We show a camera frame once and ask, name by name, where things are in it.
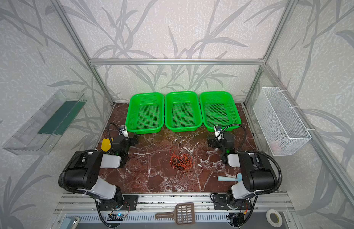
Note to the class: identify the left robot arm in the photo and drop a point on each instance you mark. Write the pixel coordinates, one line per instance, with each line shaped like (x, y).
(81, 174)

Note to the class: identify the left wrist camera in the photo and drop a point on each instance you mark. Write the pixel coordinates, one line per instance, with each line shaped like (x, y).
(123, 131)

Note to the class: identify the grey device with screen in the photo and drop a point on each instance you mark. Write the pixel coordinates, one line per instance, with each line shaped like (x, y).
(70, 222)

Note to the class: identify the brown slotted spatula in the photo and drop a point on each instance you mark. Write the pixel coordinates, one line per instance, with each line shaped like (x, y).
(184, 213)

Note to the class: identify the right green plastic basket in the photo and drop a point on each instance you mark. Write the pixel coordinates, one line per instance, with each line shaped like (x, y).
(219, 109)

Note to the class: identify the white tape roll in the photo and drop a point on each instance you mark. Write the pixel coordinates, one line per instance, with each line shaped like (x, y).
(274, 218)

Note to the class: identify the green circuit board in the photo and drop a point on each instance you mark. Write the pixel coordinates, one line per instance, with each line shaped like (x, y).
(117, 216)

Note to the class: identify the yellow plastic spatula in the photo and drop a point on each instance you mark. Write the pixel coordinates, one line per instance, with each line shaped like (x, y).
(106, 145)

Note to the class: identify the middle green plastic basket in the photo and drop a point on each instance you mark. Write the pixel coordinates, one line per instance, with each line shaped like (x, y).
(182, 112)

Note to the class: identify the white wire mesh basket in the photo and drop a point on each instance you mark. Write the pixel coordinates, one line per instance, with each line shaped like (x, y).
(284, 131)

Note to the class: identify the left green plastic basket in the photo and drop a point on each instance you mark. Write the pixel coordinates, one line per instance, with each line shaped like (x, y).
(145, 113)

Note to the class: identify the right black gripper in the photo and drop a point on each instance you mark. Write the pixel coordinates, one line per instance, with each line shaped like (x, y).
(217, 144)

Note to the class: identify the aluminium rail base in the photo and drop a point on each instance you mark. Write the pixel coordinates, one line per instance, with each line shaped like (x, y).
(166, 202)

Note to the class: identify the light blue plastic scoop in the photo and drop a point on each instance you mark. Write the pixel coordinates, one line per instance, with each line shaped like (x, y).
(228, 178)

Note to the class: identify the clear acrylic wall shelf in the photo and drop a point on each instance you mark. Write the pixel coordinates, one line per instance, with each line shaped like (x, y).
(39, 135)

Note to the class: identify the green plastic basket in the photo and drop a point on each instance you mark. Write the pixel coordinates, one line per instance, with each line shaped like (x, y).
(219, 109)
(145, 113)
(182, 112)

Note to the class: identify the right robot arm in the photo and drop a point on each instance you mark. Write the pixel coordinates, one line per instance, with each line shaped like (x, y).
(259, 174)

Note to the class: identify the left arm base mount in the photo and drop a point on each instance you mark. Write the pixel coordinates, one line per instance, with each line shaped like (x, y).
(128, 203)

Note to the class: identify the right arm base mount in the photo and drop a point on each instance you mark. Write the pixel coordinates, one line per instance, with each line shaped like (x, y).
(226, 202)

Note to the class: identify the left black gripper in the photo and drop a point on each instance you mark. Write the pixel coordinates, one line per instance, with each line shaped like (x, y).
(129, 141)

